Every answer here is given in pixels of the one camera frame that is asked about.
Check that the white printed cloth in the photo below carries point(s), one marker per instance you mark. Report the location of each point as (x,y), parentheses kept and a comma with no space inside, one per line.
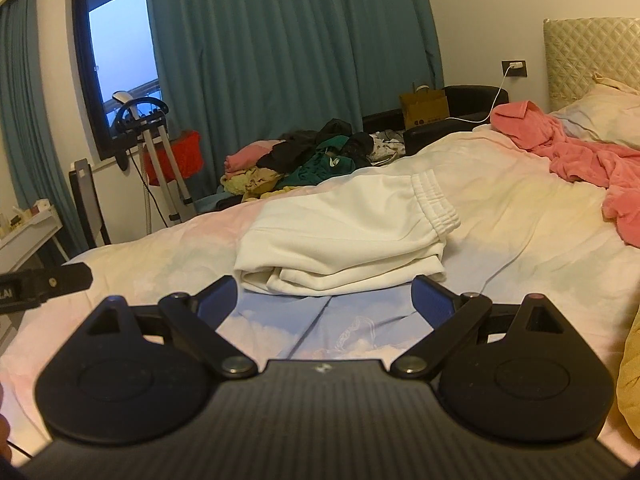
(385,147)

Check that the pale pillow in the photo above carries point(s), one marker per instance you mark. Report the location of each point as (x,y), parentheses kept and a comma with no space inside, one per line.
(610,115)

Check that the white exercise machine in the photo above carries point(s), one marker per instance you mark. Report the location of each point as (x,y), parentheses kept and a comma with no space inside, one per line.
(151,140)

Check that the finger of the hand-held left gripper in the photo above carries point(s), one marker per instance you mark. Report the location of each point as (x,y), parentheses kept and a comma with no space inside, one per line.
(65,277)

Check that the quilted beige headboard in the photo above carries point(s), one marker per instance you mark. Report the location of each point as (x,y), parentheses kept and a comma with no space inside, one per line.
(590,50)

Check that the narrow teal curtain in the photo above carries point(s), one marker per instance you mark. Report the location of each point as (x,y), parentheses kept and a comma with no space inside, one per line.
(25,110)

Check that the dark wall outlet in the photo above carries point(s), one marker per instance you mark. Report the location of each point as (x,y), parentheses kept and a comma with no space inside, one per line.
(506,72)

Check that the pale yellow cloth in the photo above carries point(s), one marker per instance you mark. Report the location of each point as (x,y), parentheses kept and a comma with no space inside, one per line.
(250,182)

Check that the black clothes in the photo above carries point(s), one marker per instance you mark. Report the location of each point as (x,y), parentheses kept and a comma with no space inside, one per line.
(295,147)

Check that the mustard yellow cloth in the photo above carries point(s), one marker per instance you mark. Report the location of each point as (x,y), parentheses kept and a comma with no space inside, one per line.
(631,375)

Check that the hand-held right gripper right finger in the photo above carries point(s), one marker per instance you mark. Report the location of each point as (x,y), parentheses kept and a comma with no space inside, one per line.
(430,300)

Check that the pink fleece garment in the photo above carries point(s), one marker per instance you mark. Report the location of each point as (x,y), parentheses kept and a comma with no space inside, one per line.
(585,160)

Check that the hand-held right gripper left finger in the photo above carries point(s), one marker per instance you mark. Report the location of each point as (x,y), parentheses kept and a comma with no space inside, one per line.
(220,295)

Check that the black sofa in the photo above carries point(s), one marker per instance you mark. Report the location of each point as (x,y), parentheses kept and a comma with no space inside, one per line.
(430,137)

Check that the white pants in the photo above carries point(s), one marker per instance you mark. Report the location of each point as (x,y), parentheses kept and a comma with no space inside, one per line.
(340,230)

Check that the black chair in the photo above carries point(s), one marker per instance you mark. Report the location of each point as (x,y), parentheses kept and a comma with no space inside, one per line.
(87,200)

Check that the cardboard box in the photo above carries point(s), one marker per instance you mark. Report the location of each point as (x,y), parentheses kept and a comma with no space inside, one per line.
(425,107)

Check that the wide teal curtain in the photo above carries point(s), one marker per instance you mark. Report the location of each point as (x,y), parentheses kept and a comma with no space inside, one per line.
(280,35)

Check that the white desk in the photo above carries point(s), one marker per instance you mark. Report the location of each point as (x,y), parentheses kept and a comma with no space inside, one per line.
(30,240)

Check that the red basket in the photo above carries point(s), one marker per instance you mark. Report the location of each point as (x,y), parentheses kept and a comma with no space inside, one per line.
(190,155)

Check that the dark framed window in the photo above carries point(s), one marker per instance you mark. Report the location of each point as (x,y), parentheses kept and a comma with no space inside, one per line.
(120,35)

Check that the pink folded cloth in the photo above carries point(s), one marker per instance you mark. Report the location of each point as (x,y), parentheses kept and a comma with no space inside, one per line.
(247,157)

